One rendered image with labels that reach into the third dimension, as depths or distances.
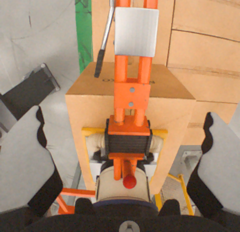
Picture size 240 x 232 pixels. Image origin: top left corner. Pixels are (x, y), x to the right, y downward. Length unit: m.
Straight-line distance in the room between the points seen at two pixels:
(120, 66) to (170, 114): 0.28
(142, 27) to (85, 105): 0.30
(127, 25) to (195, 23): 0.66
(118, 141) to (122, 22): 0.22
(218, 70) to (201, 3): 0.39
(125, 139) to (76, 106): 0.21
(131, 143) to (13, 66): 1.60
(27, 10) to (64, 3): 0.36
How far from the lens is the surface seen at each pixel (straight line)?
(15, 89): 1.20
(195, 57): 0.88
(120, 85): 0.24
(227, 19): 0.96
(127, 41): 0.22
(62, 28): 1.42
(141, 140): 0.31
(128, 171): 0.26
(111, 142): 0.31
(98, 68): 0.23
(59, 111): 1.72
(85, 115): 0.46
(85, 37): 1.36
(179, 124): 0.50
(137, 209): 0.39
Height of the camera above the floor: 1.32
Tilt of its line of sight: 57 degrees down
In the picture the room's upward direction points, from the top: 178 degrees counter-clockwise
